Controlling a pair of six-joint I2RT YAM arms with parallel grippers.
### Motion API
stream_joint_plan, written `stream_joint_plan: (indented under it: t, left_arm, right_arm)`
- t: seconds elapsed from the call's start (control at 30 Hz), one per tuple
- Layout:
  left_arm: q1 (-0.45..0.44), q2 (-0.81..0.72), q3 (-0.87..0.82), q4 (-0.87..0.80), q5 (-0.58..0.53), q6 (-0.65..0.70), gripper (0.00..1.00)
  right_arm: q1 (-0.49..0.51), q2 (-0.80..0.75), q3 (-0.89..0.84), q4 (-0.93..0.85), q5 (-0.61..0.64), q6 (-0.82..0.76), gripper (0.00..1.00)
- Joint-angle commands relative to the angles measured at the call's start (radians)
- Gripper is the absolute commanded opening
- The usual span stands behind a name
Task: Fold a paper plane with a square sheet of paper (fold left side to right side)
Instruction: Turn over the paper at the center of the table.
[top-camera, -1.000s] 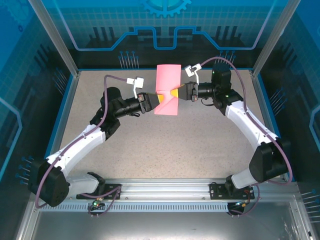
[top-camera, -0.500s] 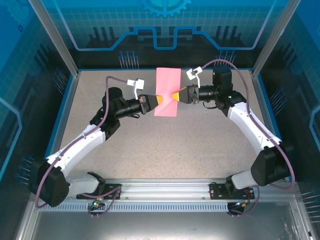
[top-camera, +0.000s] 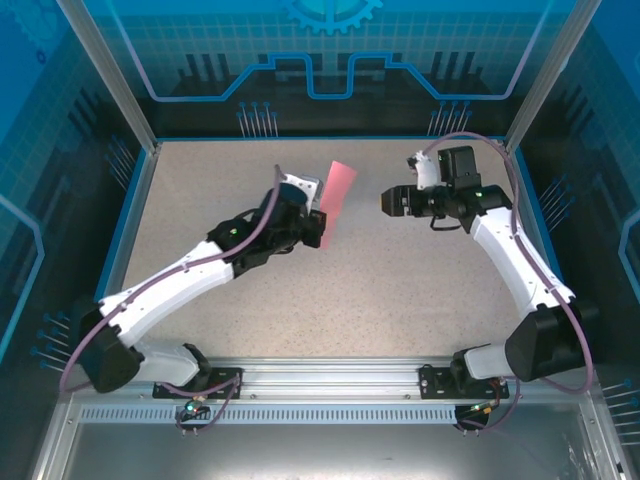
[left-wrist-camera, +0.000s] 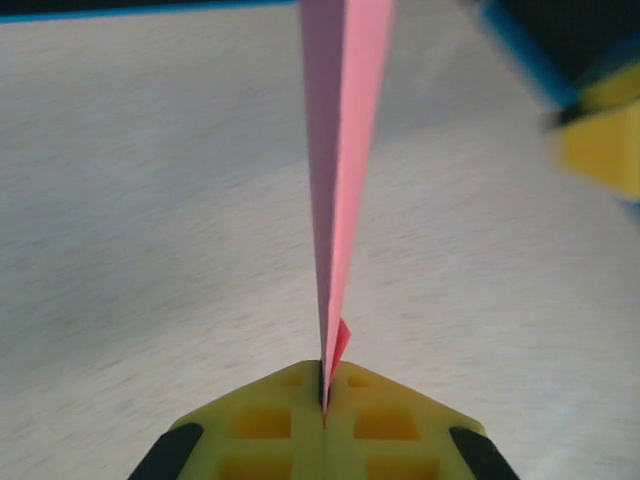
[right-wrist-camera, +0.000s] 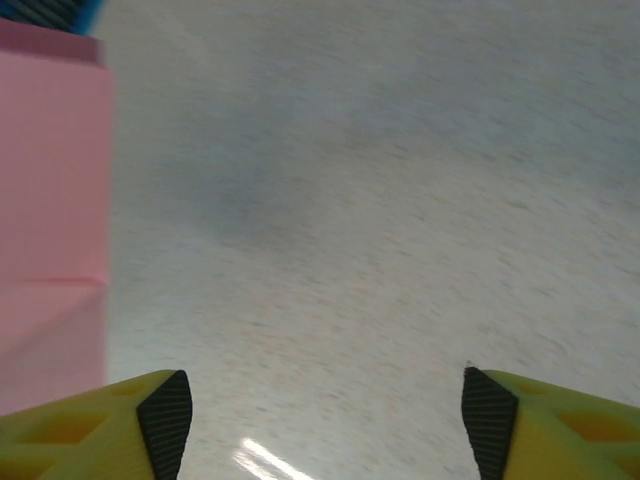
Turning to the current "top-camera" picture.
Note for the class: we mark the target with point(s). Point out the steel tray panel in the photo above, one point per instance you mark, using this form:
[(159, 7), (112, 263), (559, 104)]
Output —
[(320, 455)]

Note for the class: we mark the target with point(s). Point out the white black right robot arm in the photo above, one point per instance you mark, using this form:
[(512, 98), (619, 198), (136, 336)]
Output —
[(515, 260)]

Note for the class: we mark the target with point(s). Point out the aluminium side rail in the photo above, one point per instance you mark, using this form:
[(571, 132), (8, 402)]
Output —
[(125, 240), (535, 240)]

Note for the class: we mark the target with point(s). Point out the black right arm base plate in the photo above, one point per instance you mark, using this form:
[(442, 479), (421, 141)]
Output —
[(431, 384)]

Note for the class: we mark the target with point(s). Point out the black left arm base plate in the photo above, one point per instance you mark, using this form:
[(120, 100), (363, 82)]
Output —
[(225, 382)]

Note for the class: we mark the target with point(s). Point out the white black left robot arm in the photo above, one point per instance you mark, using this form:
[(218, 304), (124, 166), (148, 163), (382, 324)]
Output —
[(175, 285)]

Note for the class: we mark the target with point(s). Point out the aluminium frame post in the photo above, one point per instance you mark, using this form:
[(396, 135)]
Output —
[(550, 70), (107, 75)]

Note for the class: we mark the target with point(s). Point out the aluminium mounting rail beam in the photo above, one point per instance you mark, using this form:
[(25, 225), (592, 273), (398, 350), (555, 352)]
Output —
[(330, 380)]

